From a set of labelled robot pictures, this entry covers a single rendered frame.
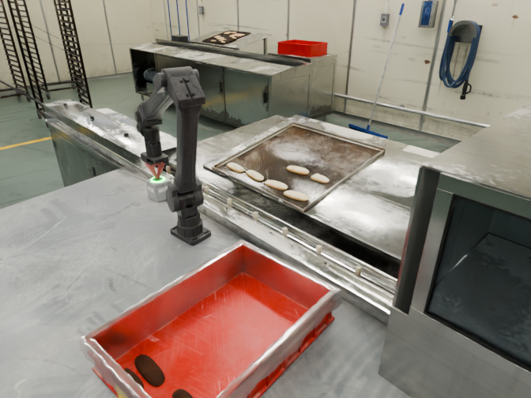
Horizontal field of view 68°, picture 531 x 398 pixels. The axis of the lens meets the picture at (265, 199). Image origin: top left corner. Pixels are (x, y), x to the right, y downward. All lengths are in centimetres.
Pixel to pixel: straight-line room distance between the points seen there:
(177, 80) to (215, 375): 72
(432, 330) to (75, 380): 72
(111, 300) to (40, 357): 20
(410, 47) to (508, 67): 105
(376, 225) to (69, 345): 89
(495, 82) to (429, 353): 410
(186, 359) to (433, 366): 51
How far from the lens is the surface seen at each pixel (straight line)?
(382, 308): 103
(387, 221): 129
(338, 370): 94
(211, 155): 199
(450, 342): 79
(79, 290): 121
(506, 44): 470
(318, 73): 488
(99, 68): 877
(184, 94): 106
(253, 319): 102
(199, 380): 91
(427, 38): 498
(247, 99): 441
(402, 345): 85
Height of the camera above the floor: 154
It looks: 28 degrees down
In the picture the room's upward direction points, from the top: straight up
